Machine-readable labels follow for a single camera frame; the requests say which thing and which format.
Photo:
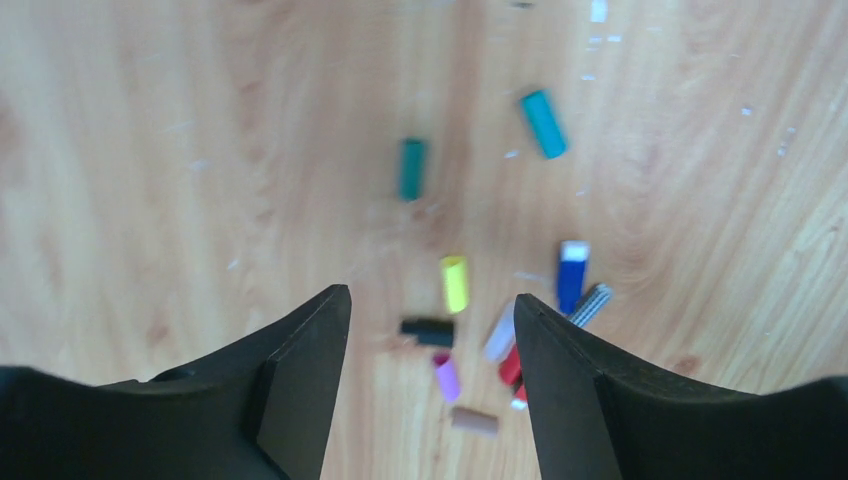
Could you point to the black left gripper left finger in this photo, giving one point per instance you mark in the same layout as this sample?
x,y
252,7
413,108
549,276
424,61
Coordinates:
x,y
259,408

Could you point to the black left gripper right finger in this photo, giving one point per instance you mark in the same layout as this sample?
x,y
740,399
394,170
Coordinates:
x,y
600,412

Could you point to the houndstooth pen cap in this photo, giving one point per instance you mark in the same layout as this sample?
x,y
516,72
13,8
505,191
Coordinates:
x,y
591,304

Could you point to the red marker cap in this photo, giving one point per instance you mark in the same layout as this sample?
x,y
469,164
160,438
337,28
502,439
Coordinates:
x,y
510,368
519,397

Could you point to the clear gel pen cap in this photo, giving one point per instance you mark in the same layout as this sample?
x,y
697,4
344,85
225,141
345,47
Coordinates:
x,y
502,337

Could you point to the black marker cap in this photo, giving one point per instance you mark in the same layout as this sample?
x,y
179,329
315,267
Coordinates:
x,y
430,332

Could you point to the pink marker cap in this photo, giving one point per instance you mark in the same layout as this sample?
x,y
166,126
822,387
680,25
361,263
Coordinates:
x,y
447,376

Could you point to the brown marker cap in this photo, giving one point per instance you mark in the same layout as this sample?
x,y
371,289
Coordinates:
x,y
474,421

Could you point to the blue pen cap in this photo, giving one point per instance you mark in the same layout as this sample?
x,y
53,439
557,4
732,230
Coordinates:
x,y
573,265

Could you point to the yellow marker cap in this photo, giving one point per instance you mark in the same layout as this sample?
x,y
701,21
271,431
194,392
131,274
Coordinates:
x,y
455,283

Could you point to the dark green marker cap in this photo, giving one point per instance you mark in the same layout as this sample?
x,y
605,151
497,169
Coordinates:
x,y
412,166

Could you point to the teal marker cap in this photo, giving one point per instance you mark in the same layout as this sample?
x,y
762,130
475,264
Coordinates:
x,y
543,124

